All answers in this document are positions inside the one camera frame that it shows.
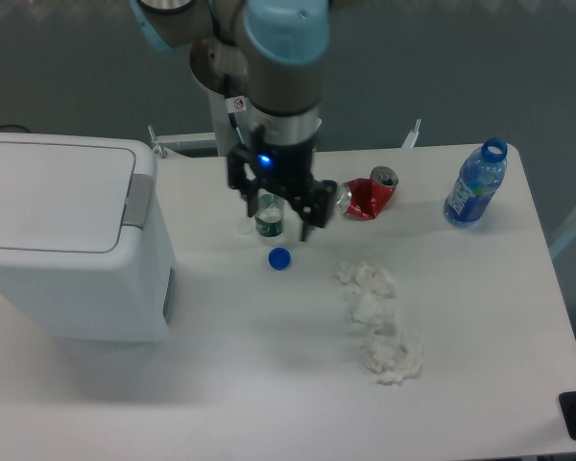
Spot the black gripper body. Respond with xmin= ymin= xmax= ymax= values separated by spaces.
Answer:
xmin=249 ymin=125 xmax=323 ymax=200

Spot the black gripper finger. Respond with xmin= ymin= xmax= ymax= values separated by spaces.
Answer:
xmin=290 ymin=179 xmax=338 ymax=242
xmin=227 ymin=144 xmax=259 ymax=217

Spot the blue bottle cap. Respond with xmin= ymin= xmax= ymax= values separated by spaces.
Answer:
xmin=268 ymin=247 xmax=292 ymax=271

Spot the clear green-label plastic bottle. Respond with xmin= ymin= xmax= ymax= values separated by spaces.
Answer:
xmin=254 ymin=190 xmax=285 ymax=238

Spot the blue plastic drink bottle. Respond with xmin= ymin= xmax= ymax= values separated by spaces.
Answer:
xmin=444 ymin=137 xmax=508 ymax=229

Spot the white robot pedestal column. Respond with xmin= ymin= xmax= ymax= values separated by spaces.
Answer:
xmin=189 ymin=36 xmax=255 ymax=157

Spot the black cable on pedestal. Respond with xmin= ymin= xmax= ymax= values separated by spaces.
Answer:
xmin=223 ymin=74 xmax=249 ymax=148

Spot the crumpled white tissue middle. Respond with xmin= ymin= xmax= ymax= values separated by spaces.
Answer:
xmin=348 ymin=292 xmax=400 ymax=335

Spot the crumpled white tissue lower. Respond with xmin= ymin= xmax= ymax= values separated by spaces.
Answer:
xmin=361 ymin=328 xmax=423 ymax=385

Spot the white push-button trash can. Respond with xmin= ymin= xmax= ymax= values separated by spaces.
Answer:
xmin=0 ymin=133 xmax=176 ymax=342

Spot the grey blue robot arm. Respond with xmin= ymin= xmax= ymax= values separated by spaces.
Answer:
xmin=131 ymin=1 xmax=337 ymax=240

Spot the crumpled white tissue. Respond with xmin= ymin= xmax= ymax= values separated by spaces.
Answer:
xmin=333 ymin=261 xmax=396 ymax=299
xmin=361 ymin=328 xmax=423 ymax=385
xmin=348 ymin=292 xmax=400 ymax=335

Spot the crumpled white tissue upper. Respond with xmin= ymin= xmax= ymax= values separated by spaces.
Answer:
xmin=333 ymin=261 xmax=396 ymax=299

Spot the crushed red soda can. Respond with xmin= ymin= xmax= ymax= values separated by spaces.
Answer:
xmin=336 ymin=165 xmax=399 ymax=220

